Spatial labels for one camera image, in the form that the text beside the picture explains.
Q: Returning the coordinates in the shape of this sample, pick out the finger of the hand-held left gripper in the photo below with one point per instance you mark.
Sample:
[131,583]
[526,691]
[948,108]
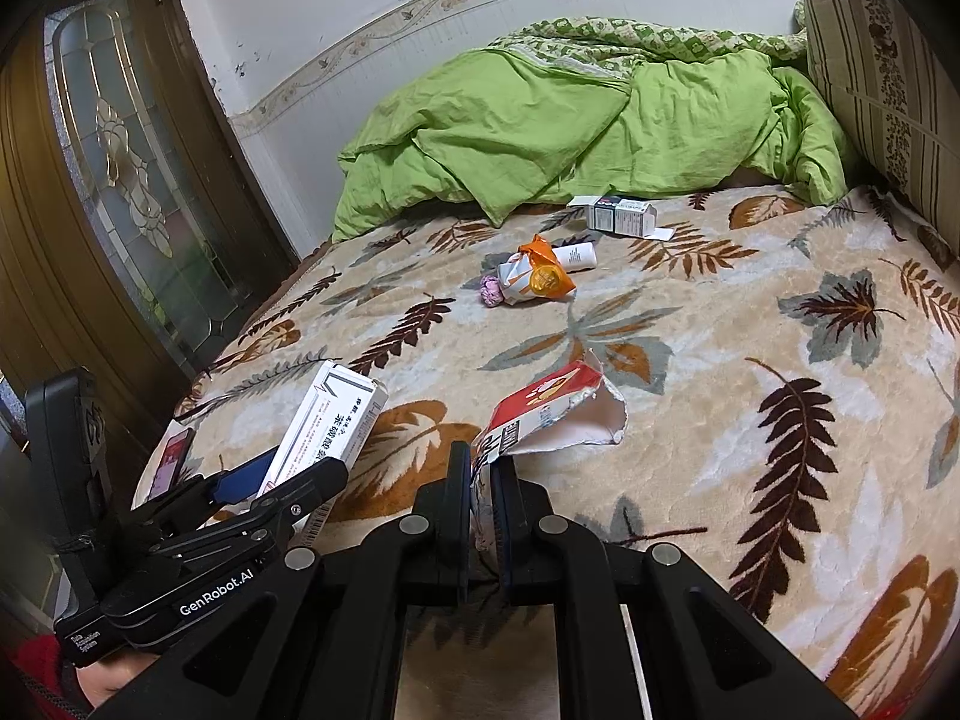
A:
[240,484]
[315,480]

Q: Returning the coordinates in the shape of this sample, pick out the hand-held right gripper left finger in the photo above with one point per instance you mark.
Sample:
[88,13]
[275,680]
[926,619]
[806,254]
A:
[457,495]

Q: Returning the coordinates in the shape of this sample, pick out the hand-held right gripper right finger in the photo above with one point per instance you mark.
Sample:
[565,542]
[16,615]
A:
[511,525]

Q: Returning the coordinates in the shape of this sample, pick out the long white box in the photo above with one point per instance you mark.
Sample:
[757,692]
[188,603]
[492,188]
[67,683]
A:
[330,420]

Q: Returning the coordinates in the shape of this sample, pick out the red and white carton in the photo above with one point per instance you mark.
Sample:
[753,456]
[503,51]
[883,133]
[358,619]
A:
[547,409]

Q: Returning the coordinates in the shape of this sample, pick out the person's left forearm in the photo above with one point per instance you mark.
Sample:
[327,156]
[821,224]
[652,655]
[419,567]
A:
[45,675]

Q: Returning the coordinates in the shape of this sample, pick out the black smartphone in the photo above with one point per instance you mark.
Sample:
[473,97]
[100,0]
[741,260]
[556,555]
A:
[171,465]

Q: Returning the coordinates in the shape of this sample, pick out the crumpled pink wrapper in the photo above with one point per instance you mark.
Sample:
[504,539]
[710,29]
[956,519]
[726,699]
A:
[491,291]

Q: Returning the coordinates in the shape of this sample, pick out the crumpled white wrapper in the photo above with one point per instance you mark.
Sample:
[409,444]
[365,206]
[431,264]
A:
[514,277]

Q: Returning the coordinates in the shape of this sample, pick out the orange wrapper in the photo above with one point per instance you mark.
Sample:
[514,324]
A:
[547,277]

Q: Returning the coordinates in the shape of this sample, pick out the white tube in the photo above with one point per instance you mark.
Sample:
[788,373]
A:
[577,257]

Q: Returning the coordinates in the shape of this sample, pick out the small white carton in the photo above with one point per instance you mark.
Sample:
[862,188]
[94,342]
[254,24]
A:
[619,217]

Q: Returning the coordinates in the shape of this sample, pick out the leaf-print beige blanket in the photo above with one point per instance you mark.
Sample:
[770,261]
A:
[750,300]

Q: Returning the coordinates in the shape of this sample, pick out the wooden door with glass panel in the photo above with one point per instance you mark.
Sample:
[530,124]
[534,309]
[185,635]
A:
[112,165]

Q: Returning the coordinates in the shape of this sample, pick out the green quilt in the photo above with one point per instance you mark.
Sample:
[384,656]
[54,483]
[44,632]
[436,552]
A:
[562,120]

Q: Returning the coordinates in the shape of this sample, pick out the striped beige pillow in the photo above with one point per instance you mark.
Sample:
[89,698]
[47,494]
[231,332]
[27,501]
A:
[885,75]

